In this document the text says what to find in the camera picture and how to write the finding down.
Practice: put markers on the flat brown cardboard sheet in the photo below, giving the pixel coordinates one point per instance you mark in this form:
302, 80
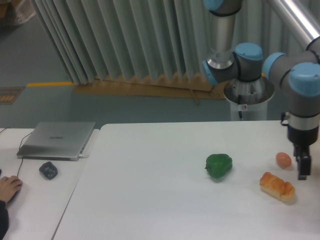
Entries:
195, 88

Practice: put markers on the orange bread loaf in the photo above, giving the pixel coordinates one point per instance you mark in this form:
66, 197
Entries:
277, 187

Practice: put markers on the silver closed laptop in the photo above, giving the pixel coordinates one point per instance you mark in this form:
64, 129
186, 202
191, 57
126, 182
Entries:
57, 141

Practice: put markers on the green bell pepper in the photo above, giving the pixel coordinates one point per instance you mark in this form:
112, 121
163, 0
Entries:
218, 165

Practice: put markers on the person's hand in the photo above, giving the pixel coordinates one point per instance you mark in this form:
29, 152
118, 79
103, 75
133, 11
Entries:
8, 186

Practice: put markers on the black computer mouse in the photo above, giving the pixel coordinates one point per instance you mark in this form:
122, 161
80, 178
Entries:
13, 197

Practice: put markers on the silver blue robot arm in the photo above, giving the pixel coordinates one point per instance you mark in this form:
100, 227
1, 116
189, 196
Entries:
253, 78

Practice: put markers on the black sleeved forearm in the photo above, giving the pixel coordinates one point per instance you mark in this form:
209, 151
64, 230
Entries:
4, 219

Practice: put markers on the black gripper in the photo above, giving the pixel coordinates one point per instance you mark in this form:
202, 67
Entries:
302, 139

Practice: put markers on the grey pleated curtain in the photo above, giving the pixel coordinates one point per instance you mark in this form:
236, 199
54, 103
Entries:
129, 38

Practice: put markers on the small black puck device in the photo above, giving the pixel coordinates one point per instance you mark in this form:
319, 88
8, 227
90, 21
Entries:
48, 170

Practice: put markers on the brown egg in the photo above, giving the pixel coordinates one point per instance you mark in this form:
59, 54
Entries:
283, 160

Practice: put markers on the white usb plug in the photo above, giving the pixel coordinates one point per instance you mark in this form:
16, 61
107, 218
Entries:
81, 156

